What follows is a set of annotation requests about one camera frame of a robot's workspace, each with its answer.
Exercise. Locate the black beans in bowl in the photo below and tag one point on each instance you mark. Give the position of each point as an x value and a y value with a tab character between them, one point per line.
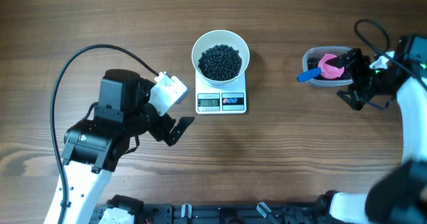
220	63

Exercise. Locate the white digital kitchen scale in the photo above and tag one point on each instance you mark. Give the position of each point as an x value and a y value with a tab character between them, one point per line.
220	100

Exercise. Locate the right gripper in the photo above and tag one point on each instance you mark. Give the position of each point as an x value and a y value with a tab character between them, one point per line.
357	99

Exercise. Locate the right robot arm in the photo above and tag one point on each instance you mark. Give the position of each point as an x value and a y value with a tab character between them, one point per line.
397	198

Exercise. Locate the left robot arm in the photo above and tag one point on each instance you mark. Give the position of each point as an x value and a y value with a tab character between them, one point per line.
89	158

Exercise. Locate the clear plastic container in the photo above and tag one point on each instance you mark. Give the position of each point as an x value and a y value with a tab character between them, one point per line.
319	52

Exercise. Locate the pink scoop blue handle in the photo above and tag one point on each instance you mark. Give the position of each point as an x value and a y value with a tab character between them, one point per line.
322	69

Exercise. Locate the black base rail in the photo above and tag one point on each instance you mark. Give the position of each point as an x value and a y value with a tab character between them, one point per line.
223	214

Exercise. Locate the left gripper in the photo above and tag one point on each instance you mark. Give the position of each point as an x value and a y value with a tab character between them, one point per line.
161	132

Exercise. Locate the black beans pile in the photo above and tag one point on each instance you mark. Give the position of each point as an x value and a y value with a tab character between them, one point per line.
312	63

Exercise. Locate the white bowl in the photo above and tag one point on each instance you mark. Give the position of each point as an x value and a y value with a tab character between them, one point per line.
220	37

